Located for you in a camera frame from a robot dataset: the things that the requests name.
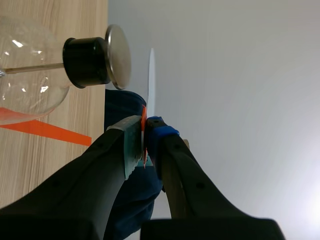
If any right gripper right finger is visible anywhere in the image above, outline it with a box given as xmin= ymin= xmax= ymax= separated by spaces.
xmin=141 ymin=115 xmax=286 ymax=240

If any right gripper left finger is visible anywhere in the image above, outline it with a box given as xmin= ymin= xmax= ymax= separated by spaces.
xmin=0 ymin=114 xmax=144 ymax=240

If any clear glass flask metal disc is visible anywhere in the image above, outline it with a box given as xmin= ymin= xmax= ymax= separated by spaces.
xmin=0 ymin=23 xmax=133 ymax=126

